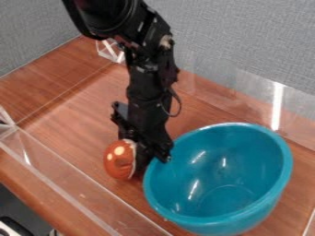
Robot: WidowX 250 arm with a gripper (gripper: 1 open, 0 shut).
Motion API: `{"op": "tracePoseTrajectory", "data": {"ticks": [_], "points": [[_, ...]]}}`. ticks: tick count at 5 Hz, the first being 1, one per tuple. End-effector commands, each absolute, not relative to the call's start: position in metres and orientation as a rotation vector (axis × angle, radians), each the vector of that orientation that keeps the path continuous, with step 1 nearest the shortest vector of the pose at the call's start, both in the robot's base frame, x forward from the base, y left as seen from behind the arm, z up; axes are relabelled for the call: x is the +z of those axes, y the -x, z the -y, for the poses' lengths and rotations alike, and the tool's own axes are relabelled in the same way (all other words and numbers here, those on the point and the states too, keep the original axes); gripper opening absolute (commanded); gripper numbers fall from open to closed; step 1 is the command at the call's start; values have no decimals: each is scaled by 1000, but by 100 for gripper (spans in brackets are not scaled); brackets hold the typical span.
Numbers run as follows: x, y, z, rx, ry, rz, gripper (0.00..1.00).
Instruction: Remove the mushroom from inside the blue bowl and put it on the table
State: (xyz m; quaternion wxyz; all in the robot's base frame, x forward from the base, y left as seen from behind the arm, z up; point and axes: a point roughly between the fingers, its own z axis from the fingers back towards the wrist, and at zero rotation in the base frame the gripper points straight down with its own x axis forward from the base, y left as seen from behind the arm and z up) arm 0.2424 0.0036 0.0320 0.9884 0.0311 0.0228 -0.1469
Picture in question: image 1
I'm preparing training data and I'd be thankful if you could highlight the clear acrylic corner bracket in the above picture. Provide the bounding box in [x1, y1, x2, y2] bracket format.
[96, 39, 125, 64]

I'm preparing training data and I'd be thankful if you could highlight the clear acrylic back barrier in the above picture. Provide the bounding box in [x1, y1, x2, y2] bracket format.
[94, 36, 315, 151]

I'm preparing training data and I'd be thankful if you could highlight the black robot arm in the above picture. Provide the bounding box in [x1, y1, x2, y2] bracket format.
[61, 0, 180, 180]

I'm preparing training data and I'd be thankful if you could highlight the clear acrylic front barrier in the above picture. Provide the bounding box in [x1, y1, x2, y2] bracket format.
[0, 107, 172, 236]

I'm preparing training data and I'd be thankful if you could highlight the brown toy mushroom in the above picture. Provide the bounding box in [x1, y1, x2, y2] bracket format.
[102, 139, 136, 180]

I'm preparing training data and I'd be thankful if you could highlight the blue plastic bowl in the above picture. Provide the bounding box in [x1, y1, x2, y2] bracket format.
[142, 123, 292, 236]

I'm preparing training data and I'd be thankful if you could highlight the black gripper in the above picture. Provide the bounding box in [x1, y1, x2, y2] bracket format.
[110, 98, 173, 175]

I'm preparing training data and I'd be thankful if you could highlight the black cable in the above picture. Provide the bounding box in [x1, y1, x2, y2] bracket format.
[158, 87, 181, 118]

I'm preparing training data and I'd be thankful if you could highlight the clear acrylic barrier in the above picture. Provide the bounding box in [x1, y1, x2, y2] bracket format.
[94, 36, 315, 151]
[0, 107, 172, 236]

